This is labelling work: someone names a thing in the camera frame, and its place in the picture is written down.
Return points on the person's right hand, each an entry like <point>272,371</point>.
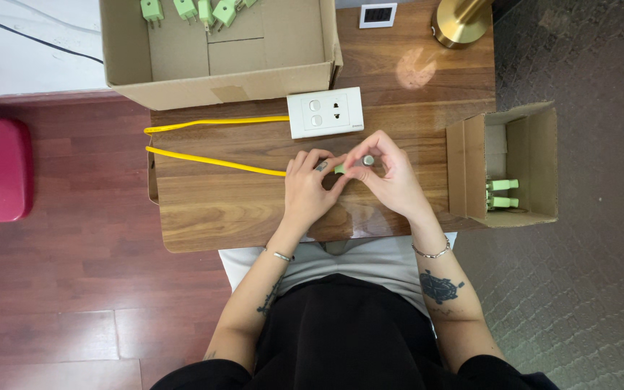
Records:
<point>393,184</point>

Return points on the person's left hand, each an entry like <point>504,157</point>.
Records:
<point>306,195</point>

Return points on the small silver metal cylinder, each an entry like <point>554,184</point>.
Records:
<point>368,160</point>

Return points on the green plug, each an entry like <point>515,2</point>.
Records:
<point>206,10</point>
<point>186,7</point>
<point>248,2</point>
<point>225,12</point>
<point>340,169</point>
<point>504,184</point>
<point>152,8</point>
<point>504,202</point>

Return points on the small cardboard box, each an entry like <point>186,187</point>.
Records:
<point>531,162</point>

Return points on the large cardboard box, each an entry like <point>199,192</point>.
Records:
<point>220,81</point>

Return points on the person's black shirt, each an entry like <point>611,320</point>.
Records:
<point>344,341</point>

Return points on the white digital clock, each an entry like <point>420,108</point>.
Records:
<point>378,14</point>

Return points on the brass lamp base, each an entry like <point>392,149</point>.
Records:
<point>458,21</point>

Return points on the white socket switch panel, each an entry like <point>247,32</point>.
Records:
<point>325,112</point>

